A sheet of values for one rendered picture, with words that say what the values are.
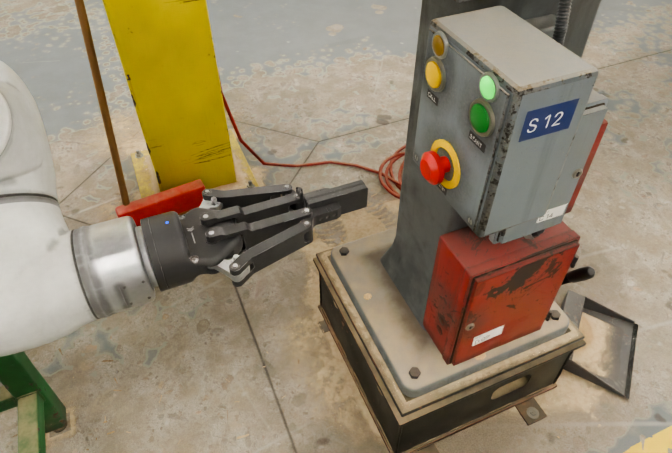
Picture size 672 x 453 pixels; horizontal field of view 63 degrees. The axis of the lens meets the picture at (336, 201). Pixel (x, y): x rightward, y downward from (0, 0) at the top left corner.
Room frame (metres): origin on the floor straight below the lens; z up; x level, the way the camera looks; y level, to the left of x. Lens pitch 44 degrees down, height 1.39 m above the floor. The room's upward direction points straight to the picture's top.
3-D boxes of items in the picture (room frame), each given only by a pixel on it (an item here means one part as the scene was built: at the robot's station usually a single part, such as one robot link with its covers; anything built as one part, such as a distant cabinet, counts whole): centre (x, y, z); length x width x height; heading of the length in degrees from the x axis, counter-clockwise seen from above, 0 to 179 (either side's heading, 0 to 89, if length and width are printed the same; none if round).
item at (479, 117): (0.45, -0.15, 1.07); 0.03 x 0.01 x 0.03; 23
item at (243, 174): (1.60, 0.55, 0.02); 0.40 x 0.40 x 0.02; 23
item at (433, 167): (0.49, -0.12, 0.98); 0.04 x 0.04 x 0.04; 23
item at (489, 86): (0.45, -0.14, 1.11); 0.03 x 0.01 x 0.03; 23
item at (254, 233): (0.39, 0.08, 0.97); 0.11 x 0.01 x 0.04; 112
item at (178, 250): (0.37, 0.14, 0.97); 0.09 x 0.08 x 0.07; 113
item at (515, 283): (0.70, -0.34, 0.49); 0.25 x 0.12 x 0.37; 113
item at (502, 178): (0.56, -0.23, 0.99); 0.24 x 0.21 x 0.26; 113
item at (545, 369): (0.85, -0.27, 0.12); 0.61 x 0.51 x 0.25; 23
